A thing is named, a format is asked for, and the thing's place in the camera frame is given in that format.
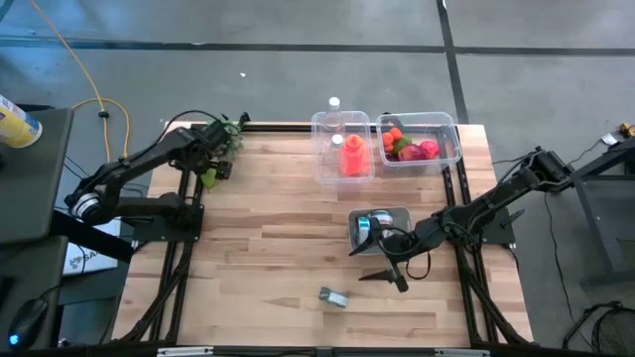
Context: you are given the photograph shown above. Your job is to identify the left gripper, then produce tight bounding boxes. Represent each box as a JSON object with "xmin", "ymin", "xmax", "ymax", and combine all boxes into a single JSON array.
[{"xmin": 188, "ymin": 129, "xmax": 234, "ymax": 183}]

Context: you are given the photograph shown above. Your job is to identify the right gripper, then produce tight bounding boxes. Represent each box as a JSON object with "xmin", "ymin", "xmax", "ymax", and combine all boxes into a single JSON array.
[{"xmin": 347, "ymin": 216, "xmax": 423, "ymax": 294}]

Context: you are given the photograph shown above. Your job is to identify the yellowfin tuna can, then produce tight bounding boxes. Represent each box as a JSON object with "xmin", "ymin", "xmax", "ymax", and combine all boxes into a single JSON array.
[{"xmin": 355, "ymin": 216, "xmax": 373, "ymax": 247}]

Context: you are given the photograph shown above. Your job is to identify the large tin can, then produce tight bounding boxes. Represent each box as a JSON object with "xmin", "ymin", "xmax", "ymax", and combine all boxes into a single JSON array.
[{"xmin": 317, "ymin": 286, "xmax": 350, "ymax": 309}]

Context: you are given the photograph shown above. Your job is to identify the grey tray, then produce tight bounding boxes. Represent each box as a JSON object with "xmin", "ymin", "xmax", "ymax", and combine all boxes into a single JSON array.
[{"xmin": 346, "ymin": 205, "xmax": 414, "ymax": 257}]

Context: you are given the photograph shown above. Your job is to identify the coral plastic sports bottle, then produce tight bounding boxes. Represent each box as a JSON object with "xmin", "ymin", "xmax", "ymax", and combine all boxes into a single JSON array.
[{"xmin": 339, "ymin": 133, "xmax": 371, "ymax": 178}]

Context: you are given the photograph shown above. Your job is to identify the dark red apple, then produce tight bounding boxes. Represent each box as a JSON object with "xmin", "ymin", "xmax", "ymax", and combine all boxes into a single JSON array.
[{"xmin": 397, "ymin": 144, "xmax": 423, "ymax": 163}]

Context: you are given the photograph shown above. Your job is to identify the clear plastic water bottle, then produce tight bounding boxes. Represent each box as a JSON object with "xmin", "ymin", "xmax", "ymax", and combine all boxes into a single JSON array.
[
  {"xmin": 324, "ymin": 96, "xmax": 344, "ymax": 131},
  {"xmin": 326, "ymin": 133, "xmax": 346, "ymax": 168}
]

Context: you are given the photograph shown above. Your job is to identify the green broccoli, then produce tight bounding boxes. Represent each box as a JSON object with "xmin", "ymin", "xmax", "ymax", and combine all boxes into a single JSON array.
[{"xmin": 213, "ymin": 118, "xmax": 246, "ymax": 160}]

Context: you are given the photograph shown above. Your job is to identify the clear plastic bin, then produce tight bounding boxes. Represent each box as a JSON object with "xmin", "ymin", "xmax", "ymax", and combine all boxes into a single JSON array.
[
  {"xmin": 311, "ymin": 110, "xmax": 376, "ymax": 193},
  {"xmin": 375, "ymin": 111, "xmax": 462, "ymax": 175}
]

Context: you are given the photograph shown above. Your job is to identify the white cardboard box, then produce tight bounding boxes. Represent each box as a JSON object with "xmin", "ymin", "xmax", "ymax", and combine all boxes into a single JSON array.
[{"xmin": 62, "ymin": 217, "xmax": 123, "ymax": 277}]

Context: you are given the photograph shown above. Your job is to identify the black desk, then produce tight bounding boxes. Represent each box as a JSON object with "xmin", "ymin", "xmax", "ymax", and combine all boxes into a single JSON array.
[{"xmin": 0, "ymin": 103, "xmax": 75, "ymax": 351}]

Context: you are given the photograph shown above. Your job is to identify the yellow canister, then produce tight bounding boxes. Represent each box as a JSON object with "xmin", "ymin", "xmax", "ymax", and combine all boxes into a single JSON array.
[{"xmin": 0, "ymin": 93, "xmax": 44, "ymax": 149}]

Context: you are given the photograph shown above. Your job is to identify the black metal stand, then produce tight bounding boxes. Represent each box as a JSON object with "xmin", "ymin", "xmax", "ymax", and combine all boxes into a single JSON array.
[{"xmin": 565, "ymin": 137, "xmax": 635, "ymax": 289}]

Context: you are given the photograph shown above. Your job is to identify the black computer mouse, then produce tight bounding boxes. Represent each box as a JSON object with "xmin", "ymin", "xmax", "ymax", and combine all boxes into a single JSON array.
[{"xmin": 6, "ymin": 297, "xmax": 50, "ymax": 348}]

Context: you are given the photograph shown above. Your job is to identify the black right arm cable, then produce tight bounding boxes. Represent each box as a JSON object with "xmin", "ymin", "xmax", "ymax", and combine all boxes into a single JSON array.
[{"xmin": 376, "ymin": 225, "xmax": 433, "ymax": 282}]

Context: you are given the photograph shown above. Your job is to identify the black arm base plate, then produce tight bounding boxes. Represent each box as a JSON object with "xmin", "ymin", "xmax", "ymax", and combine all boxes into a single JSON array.
[
  {"xmin": 475, "ymin": 206, "xmax": 518, "ymax": 245},
  {"xmin": 118, "ymin": 203, "xmax": 205, "ymax": 244}
]

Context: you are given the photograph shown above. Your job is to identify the black table frame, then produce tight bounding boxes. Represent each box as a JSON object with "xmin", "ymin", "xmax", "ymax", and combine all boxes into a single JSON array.
[{"xmin": 111, "ymin": 121, "xmax": 535, "ymax": 348}]

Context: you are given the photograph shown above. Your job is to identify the orange extension cable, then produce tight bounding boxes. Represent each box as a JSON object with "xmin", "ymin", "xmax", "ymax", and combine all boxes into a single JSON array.
[{"xmin": 29, "ymin": 0, "xmax": 131, "ymax": 163}]

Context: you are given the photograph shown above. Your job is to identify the black floor cable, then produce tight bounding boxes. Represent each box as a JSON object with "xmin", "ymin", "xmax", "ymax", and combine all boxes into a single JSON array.
[{"xmin": 543, "ymin": 141, "xmax": 604, "ymax": 328}]

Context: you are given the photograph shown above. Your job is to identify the black wire basket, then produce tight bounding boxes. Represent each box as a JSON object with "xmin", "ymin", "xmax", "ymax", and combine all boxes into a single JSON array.
[{"xmin": 589, "ymin": 306, "xmax": 635, "ymax": 356}]

